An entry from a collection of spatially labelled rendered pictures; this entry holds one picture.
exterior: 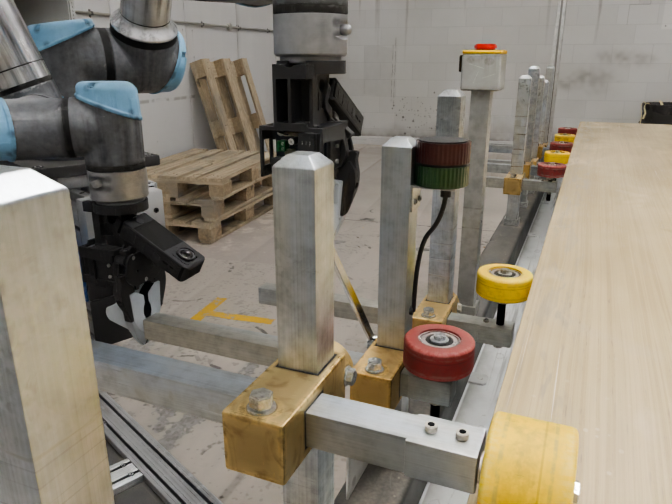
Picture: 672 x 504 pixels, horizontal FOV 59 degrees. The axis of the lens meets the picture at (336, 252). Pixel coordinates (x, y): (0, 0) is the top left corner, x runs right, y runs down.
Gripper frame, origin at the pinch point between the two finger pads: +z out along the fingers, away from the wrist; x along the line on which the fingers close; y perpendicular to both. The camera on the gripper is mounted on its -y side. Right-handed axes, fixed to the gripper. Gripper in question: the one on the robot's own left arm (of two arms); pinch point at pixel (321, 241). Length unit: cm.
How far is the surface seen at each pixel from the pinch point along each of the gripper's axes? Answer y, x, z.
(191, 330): 0.8, -18.9, 14.7
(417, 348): 2.7, 12.7, 10.0
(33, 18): -198, -264, -40
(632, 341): -9.7, 34.6, 10.5
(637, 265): -39, 37, 11
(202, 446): -73, -77, 101
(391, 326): -2.9, 8.0, 10.7
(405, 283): -2.9, 9.5, 4.8
